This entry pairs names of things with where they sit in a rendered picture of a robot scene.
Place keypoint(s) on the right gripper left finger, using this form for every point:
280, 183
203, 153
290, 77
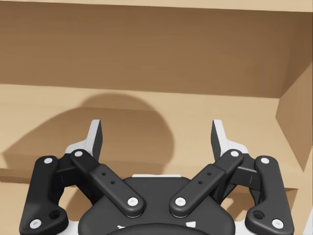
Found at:
107, 178

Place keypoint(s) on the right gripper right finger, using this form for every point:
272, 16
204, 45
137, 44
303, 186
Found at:
205, 178

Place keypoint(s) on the pale wooden shelf unit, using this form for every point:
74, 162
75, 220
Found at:
156, 49

